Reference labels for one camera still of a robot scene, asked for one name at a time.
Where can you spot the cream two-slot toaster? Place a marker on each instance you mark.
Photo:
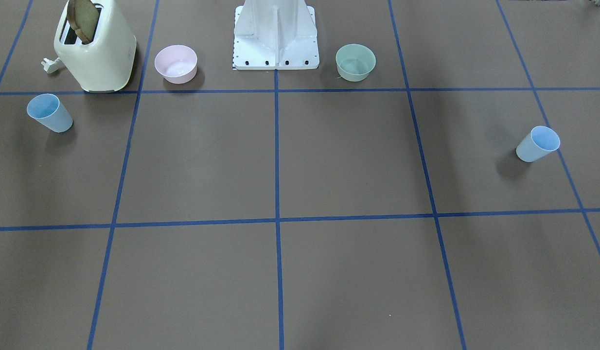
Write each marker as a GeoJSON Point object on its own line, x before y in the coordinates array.
{"type": "Point", "coordinates": [105, 65]}

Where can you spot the brown toast slice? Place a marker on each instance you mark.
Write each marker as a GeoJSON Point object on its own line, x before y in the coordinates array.
{"type": "Point", "coordinates": [83, 17]}

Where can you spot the pink plastic bowl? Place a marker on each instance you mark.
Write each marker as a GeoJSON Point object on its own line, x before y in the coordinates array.
{"type": "Point", "coordinates": [177, 64]}

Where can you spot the light blue cup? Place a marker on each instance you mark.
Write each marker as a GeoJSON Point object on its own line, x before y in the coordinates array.
{"type": "Point", "coordinates": [47, 110]}
{"type": "Point", "coordinates": [538, 143]}

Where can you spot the white toaster power plug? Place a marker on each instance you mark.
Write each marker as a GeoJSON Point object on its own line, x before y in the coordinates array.
{"type": "Point", "coordinates": [52, 66]}

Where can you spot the green plastic bowl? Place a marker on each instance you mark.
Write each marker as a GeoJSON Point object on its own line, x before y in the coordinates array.
{"type": "Point", "coordinates": [354, 62]}

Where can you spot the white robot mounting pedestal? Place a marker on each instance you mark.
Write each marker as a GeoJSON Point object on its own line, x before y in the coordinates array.
{"type": "Point", "coordinates": [275, 35]}

